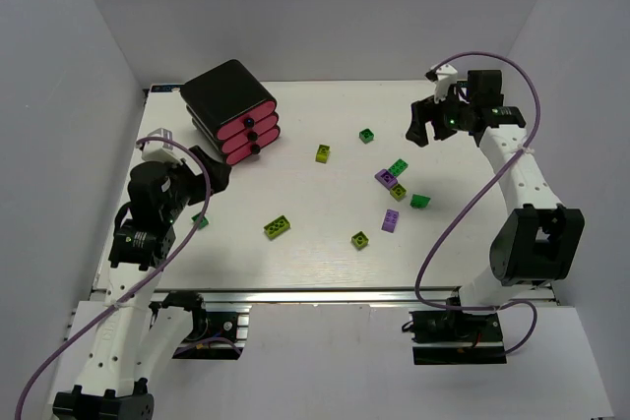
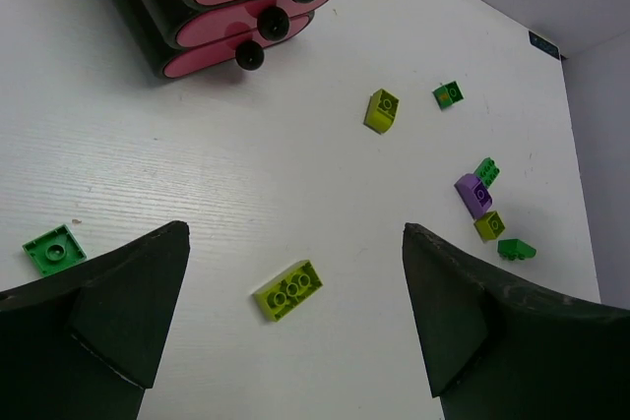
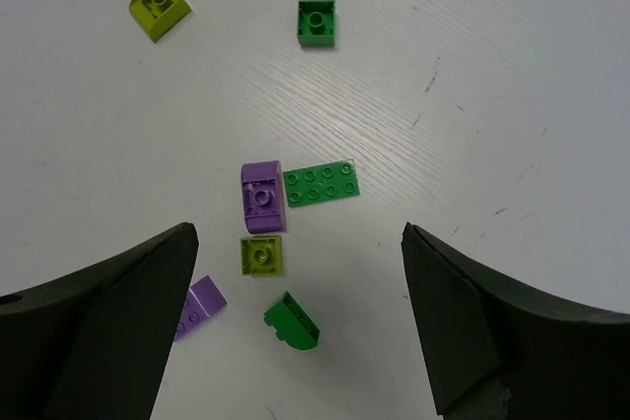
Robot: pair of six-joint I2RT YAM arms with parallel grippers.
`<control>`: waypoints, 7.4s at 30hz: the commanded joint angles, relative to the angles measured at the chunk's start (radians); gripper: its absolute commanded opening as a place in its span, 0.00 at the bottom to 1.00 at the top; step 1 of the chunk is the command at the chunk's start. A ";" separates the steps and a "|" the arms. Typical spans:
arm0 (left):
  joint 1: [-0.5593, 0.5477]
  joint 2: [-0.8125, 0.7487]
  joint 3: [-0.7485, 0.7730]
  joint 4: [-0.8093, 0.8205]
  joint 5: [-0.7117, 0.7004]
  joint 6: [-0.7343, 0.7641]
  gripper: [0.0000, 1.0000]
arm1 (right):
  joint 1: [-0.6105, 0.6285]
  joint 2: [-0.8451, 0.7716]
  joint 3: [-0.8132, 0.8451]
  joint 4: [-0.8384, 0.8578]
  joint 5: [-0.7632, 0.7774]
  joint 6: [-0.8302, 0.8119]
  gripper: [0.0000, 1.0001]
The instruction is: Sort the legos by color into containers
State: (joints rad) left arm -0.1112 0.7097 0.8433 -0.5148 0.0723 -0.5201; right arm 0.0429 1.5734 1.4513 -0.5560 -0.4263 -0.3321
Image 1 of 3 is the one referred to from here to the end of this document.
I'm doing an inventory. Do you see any dark green long lego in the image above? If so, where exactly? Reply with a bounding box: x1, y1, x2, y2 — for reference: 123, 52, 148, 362
388, 158, 409, 177

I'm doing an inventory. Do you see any dark green small lego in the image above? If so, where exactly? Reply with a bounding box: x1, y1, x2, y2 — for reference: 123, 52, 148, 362
358, 128, 374, 144

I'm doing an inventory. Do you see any pink top drawer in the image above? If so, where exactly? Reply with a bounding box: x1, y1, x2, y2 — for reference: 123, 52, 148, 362
216, 101, 277, 141

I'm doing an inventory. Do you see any purple curved lego brick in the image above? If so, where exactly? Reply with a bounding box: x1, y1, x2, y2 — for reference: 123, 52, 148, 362
381, 209, 399, 233

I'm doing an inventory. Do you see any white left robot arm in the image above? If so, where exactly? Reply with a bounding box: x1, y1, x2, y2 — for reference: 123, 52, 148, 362
52, 145, 231, 419

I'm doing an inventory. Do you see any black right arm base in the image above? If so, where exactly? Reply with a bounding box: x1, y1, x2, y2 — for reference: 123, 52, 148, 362
401, 310, 507, 366

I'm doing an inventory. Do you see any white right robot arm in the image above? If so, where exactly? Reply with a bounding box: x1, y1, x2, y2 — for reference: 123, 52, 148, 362
406, 65, 585, 313

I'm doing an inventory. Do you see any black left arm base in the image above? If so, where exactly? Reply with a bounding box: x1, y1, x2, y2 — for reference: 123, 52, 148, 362
149, 291, 244, 360

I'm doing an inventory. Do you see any black drawer cabinet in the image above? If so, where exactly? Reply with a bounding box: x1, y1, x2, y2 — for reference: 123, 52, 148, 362
180, 59, 277, 164

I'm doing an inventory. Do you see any lime small lego right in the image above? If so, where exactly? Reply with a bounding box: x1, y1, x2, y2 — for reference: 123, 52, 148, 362
390, 184, 407, 202

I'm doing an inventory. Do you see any lime small lego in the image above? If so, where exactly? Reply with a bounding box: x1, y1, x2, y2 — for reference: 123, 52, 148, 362
390, 184, 407, 202
350, 231, 369, 251

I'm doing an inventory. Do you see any lime long lego brick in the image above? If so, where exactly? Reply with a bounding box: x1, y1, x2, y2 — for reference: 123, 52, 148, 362
264, 215, 290, 240

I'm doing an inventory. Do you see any lime curved lego brick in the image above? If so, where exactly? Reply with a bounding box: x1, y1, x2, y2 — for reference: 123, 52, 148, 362
315, 145, 330, 163

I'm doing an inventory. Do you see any lime small lego front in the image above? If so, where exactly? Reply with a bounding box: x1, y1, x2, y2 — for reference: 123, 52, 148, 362
350, 231, 369, 251

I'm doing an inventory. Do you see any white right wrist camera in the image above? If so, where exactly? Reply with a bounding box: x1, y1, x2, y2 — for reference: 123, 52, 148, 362
425, 64, 459, 103

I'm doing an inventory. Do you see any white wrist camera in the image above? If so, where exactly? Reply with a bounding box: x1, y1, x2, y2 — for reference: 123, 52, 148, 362
136, 128, 185, 165
425, 64, 459, 103

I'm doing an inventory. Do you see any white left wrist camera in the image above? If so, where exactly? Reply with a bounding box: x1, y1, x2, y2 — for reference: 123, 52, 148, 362
136, 128, 185, 165

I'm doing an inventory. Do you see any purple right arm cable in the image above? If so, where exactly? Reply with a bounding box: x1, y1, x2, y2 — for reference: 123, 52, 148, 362
413, 51, 542, 357

